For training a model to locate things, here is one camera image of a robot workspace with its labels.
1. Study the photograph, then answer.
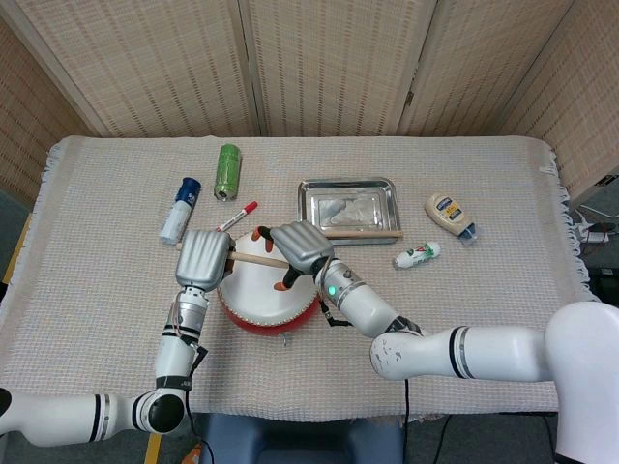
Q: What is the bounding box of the black device box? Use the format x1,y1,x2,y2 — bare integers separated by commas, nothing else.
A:
587,268,619,305

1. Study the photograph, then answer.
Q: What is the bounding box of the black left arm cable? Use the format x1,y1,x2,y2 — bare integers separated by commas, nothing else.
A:
183,381,215,464

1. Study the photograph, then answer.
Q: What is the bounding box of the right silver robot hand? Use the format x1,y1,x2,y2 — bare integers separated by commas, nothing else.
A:
251,220,336,293

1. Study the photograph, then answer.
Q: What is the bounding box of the red drum white skin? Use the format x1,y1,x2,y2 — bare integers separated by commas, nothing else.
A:
215,228,328,348

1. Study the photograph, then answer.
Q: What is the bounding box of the green drink can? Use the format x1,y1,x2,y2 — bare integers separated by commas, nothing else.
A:
213,143,243,202

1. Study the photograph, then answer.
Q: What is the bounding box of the rectangular metal tray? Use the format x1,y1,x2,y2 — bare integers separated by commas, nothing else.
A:
296,176,403,247

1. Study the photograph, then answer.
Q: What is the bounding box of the small white green bottle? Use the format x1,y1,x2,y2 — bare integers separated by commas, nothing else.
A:
392,241,442,271

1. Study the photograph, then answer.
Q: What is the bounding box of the red whiteboard marker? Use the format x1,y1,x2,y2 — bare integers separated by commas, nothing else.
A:
215,200,259,233

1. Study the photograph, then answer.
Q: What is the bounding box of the wooden drumstick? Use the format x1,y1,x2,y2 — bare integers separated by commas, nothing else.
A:
321,229,404,240
176,241,290,269

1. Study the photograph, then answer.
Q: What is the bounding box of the black floor cable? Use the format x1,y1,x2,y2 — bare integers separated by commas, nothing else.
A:
436,415,454,463

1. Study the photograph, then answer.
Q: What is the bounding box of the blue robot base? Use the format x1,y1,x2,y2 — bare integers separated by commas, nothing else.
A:
192,413,407,464

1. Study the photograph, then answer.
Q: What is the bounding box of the white spray bottle blue cap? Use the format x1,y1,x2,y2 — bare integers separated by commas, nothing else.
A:
159,176,202,247

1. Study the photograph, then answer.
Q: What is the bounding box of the woven folding screen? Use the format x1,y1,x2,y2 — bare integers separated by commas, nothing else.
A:
0,0,619,204

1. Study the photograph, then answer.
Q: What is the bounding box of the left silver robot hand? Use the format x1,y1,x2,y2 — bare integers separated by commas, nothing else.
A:
174,229,237,293

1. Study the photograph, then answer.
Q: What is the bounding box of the mayonnaise squeeze bottle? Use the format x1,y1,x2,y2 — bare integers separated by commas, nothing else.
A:
424,191,480,247

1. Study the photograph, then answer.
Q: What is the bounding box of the beige woven tablecloth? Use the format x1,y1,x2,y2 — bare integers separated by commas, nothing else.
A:
0,134,611,418

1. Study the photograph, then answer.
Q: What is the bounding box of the white power strip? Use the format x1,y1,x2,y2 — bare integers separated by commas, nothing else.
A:
577,225,611,246

